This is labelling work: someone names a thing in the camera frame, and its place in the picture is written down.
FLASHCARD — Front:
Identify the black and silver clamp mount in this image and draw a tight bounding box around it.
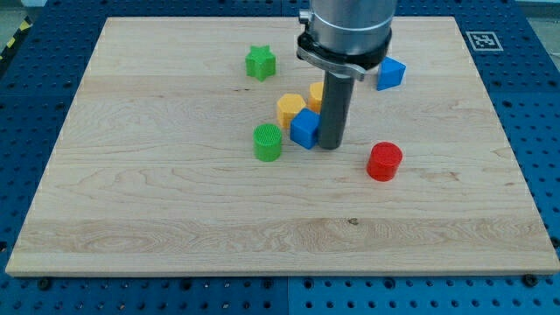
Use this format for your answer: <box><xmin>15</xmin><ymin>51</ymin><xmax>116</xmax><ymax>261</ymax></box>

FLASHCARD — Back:
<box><xmin>296</xmin><ymin>30</ymin><xmax>392</xmax><ymax>81</ymax></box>

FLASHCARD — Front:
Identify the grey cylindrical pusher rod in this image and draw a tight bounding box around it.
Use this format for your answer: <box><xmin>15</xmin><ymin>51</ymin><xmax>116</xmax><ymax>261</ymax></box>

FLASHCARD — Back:
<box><xmin>318</xmin><ymin>72</ymin><xmax>354</xmax><ymax>150</ymax></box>

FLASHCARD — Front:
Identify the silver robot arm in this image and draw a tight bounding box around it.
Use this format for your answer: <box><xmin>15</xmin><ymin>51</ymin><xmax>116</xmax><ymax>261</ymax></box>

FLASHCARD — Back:
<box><xmin>297</xmin><ymin>0</ymin><xmax>397</xmax><ymax>150</ymax></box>

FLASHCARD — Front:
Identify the yellow heart block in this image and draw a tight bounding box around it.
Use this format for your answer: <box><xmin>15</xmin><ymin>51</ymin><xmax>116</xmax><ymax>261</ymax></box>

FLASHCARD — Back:
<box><xmin>308</xmin><ymin>81</ymin><xmax>324</xmax><ymax>114</ymax></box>

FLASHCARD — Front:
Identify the blue triangle block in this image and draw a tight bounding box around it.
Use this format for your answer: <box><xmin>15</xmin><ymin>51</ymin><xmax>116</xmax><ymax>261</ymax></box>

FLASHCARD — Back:
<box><xmin>376</xmin><ymin>57</ymin><xmax>406</xmax><ymax>91</ymax></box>

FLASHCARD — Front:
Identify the yellow hexagon block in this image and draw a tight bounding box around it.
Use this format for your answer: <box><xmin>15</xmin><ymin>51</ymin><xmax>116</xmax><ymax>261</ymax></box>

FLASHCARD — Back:
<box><xmin>276</xmin><ymin>94</ymin><xmax>306</xmax><ymax>129</ymax></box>

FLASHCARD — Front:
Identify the blue cube block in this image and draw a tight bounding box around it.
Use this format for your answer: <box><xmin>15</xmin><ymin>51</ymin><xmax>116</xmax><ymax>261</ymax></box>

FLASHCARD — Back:
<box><xmin>290</xmin><ymin>108</ymin><xmax>319</xmax><ymax>150</ymax></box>

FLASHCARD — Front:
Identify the green star block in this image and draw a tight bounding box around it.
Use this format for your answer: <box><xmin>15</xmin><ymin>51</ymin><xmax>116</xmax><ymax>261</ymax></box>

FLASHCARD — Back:
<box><xmin>245</xmin><ymin>45</ymin><xmax>277</xmax><ymax>81</ymax></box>

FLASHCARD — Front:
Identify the red cylinder block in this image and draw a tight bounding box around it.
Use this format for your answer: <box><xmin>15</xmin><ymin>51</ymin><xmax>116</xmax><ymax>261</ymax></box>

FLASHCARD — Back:
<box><xmin>366</xmin><ymin>142</ymin><xmax>403</xmax><ymax>182</ymax></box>

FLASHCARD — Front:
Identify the green cylinder block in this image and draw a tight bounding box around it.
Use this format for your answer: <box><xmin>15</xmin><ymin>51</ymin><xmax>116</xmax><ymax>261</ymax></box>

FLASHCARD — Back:
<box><xmin>253</xmin><ymin>123</ymin><xmax>283</xmax><ymax>162</ymax></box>

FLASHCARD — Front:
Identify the white fiducial marker tag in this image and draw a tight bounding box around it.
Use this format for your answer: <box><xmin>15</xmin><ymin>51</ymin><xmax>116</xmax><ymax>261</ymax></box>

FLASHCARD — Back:
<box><xmin>465</xmin><ymin>31</ymin><xmax>503</xmax><ymax>52</ymax></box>

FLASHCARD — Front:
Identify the wooden board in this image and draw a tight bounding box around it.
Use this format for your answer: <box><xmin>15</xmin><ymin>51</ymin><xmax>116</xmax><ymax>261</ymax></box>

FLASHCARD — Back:
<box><xmin>6</xmin><ymin>17</ymin><xmax>559</xmax><ymax>277</ymax></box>

